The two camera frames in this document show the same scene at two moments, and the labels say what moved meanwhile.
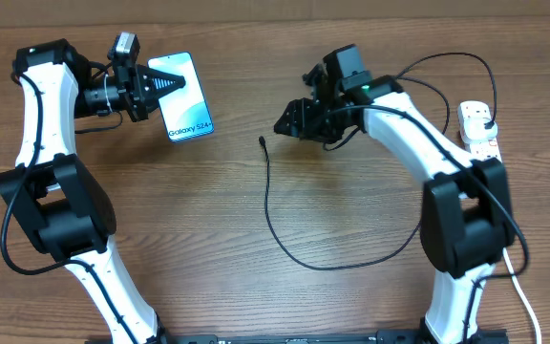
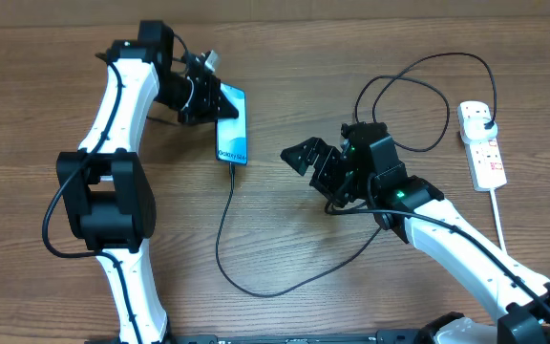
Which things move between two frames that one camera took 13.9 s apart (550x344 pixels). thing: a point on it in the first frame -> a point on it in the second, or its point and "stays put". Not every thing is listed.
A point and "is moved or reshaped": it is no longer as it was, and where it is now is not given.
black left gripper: x=138 y=96 -> x=212 y=97
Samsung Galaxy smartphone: x=184 y=111 is moved or reshaped
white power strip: x=477 y=150 stays put
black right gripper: x=299 y=122 -> x=319 y=178
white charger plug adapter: x=475 y=129 stays put
